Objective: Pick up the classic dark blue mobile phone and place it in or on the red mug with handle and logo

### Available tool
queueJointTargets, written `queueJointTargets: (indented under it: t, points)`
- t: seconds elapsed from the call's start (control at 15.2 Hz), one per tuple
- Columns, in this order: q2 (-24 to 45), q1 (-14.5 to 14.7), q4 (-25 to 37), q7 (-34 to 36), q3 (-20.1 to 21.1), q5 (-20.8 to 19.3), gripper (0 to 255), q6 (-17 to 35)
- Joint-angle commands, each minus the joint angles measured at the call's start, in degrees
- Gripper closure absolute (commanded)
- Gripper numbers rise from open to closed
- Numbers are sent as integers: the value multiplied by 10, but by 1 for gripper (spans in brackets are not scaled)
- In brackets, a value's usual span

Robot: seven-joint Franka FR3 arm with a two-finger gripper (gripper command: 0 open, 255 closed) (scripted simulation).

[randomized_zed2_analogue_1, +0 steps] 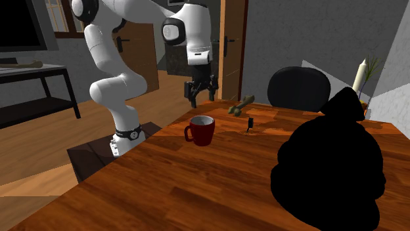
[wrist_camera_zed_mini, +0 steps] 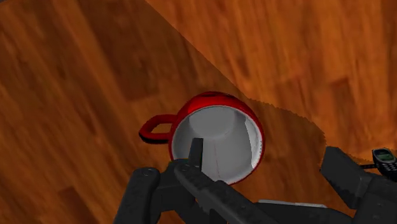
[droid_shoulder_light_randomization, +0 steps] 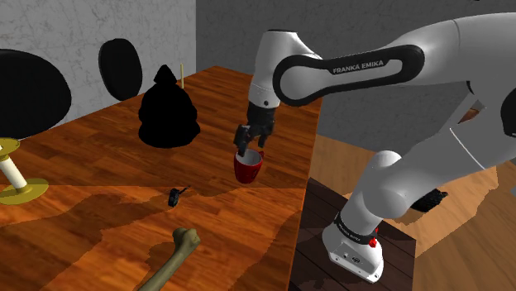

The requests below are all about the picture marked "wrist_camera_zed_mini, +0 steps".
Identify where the red mug with white inside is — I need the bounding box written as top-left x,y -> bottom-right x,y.
138,91 -> 266,185

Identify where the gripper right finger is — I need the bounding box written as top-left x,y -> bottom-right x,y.
319,146 -> 397,224

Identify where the black mobile phone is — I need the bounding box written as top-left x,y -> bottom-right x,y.
372,148 -> 397,182

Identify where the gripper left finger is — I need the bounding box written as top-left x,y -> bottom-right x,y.
113,137 -> 277,224

